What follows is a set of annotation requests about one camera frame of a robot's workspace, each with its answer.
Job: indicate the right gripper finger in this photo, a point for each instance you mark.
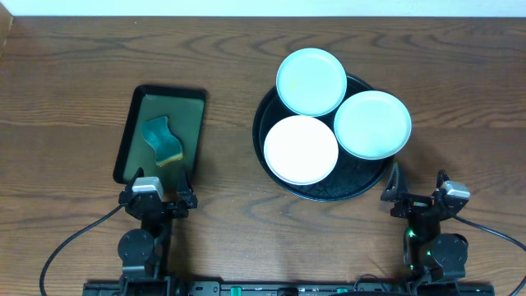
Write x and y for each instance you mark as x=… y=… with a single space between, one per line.
x=396 y=186
x=442 y=177

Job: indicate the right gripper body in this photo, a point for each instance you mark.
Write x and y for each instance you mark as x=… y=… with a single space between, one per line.
x=419 y=201

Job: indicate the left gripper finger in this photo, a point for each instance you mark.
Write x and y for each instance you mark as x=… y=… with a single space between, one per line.
x=185 y=190
x=138 y=174

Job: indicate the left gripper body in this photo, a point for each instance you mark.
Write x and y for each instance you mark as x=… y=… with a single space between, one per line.
x=165 y=207

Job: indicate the green yellow sponge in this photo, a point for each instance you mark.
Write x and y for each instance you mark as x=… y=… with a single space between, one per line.
x=166 y=146

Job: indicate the white plate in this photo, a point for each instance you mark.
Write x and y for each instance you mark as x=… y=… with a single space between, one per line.
x=301 y=150

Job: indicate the mint green plate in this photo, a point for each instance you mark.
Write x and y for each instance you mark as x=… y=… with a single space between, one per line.
x=311 y=82
x=372 y=125

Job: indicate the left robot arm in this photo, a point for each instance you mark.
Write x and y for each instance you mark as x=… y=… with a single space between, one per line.
x=144 y=251

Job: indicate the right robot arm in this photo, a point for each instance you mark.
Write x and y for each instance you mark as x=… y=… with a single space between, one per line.
x=431 y=255

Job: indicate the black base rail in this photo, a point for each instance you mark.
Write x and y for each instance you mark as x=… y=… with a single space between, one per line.
x=211 y=288

